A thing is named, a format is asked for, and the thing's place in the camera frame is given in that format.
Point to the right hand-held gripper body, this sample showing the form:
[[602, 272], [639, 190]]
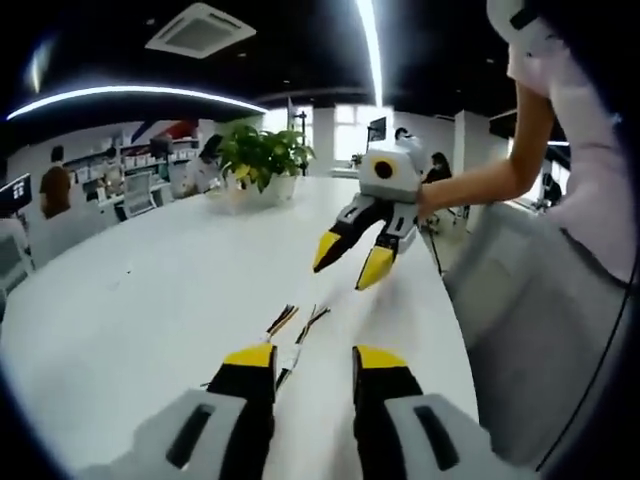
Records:
[[395, 172]]

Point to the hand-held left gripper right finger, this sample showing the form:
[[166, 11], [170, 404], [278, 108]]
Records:
[[385, 400]]

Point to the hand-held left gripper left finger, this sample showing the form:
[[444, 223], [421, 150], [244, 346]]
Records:
[[240, 400]]

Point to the person's right hand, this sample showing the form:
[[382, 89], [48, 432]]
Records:
[[429, 202]]

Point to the monitor on black stand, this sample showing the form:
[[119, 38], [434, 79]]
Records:
[[378, 130]]

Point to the green potted plant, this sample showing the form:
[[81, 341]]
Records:
[[260, 150]]

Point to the straight ceiling light strip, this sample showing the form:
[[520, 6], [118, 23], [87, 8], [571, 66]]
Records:
[[372, 45]]

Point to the white office chair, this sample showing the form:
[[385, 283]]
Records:
[[139, 192], [12, 255]]

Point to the white storage shelves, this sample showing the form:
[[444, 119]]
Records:
[[140, 155]]

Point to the ceiling air conditioner vent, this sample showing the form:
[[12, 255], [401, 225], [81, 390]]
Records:
[[200, 30]]

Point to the curved ceiling light strip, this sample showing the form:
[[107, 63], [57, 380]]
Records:
[[135, 95]]

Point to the dark wall monitor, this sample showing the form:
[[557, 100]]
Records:
[[17, 192]]

